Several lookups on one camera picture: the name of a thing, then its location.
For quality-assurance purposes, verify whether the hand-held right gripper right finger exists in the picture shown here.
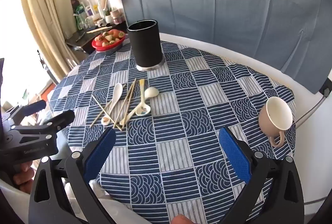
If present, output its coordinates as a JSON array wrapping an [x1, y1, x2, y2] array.
[[218, 126, 304, 224]]

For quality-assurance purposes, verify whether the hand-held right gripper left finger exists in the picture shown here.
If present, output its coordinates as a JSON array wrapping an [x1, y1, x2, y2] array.
[[28, 127, 117, 224]]

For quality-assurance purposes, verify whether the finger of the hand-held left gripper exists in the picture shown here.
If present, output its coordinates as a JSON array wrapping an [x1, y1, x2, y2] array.
[[36, 109, 76, 135], [14, 100, 47, 122]]

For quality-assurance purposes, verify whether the small printed white spoon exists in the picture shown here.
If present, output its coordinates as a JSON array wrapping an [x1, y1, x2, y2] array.
[[101, 101, 114, 126]]

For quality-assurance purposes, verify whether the slim white ceramic spoon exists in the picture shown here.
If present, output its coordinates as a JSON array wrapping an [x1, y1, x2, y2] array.
[[106, 83, 123, 117]]

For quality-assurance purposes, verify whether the printed spoon with yellow handle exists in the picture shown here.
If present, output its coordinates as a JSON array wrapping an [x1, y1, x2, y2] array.
[[135, 79, 151, 116]]

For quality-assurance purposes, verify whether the plain white ceramic spoon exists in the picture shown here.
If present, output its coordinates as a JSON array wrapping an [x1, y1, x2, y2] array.
[[120, 87, 159, 126]]

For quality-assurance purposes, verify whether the black cylindrical utensil holder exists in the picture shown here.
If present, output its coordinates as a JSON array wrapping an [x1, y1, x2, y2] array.
[[127, 20, 164, 71]]

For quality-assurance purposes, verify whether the person's left hand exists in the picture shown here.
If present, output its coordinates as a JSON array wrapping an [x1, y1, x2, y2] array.
[[12, 160, 35, 193]]

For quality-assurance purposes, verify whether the blue patterned tablecloth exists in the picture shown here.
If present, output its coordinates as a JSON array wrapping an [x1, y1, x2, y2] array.
[[49, 39, 297, 224]]

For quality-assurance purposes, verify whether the beige ceramic cup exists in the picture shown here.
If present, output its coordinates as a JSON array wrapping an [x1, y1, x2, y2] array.
[[259, 96, 295, 148]]

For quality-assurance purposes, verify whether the red fruit bowl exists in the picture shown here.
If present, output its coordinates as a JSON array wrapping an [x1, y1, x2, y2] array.
[[92, 30, 127, 52]]

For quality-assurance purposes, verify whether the pile of strawberries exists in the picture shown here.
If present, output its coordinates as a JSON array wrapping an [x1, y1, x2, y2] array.
[[95, 32, 124, 47]]

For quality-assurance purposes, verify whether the beige curtain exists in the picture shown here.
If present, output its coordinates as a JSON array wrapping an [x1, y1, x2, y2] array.
[[18, 0, 81, 84]]

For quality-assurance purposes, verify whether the green bottle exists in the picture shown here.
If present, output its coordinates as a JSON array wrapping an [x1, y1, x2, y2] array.
[[75, 5, 88, 30]]

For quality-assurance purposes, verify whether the white tube with purple label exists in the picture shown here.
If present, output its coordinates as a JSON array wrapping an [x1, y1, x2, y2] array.
[[85, 0, 94, 17]]

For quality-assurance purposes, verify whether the pink jar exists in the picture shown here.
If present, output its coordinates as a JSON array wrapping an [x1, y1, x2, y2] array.
[[110, 9, 125, 25]]

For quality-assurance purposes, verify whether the grey-blue backdrop cloth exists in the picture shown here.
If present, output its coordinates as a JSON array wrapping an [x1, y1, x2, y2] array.
[[111, 0, 332, 95]]

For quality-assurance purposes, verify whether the grey cable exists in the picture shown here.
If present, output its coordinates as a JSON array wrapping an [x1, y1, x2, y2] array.
[[295, 94, 329, 126]]

